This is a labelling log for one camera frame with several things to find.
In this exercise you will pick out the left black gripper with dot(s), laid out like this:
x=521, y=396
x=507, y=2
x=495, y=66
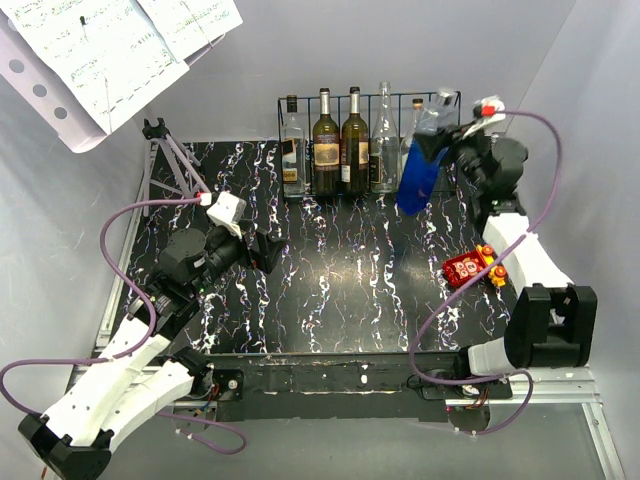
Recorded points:
x=265, y=256

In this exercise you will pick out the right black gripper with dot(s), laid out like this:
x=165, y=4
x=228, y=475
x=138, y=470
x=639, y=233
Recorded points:
x=432, y=143

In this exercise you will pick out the blue square glass bottle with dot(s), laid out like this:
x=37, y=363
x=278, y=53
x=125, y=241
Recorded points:
x=419, y=178

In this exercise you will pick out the tall clear bottle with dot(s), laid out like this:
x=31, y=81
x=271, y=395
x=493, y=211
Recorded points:
x=385, y=146

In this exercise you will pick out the clear round bottle cork stopper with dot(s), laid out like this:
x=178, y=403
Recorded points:
x=417, y=109

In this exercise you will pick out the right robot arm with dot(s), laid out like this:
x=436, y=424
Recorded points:
x=553, y=321

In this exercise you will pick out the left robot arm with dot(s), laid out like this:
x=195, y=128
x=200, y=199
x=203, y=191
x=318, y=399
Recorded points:
x=77, y=436

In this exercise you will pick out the dark green wine bottle right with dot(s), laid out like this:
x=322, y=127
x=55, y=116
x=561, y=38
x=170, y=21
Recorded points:
x=354, y=149

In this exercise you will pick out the dark green wine bottle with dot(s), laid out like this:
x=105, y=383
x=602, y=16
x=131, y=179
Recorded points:
x=354, y=149
x=326, y=149

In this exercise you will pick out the dark green wine bottle left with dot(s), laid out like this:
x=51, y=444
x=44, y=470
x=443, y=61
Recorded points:
x=326, y=149

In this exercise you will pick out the clear square bottle orange label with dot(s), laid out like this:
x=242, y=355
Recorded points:
x=293, y=151

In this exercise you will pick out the right sheet music page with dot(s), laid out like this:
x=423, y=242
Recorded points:
x=190, y=25

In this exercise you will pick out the sheet music page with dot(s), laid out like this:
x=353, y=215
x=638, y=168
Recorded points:
x=190, y=25
x=108, y=53

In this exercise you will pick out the left sheet music page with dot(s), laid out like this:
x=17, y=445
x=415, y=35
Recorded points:
x=108, y=53

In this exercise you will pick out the lilac music stand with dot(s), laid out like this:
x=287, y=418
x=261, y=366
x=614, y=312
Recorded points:
x=43, y=89

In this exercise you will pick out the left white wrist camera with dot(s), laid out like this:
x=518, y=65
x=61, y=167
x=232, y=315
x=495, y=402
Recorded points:
x=226, y=211

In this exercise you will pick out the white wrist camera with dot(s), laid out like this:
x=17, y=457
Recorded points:
x=487, y=111
x=226, y=211

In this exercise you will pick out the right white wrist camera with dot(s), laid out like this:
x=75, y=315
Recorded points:
x=487, y=111

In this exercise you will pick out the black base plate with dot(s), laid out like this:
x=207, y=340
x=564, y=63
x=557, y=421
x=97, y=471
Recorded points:
x=327, y=386

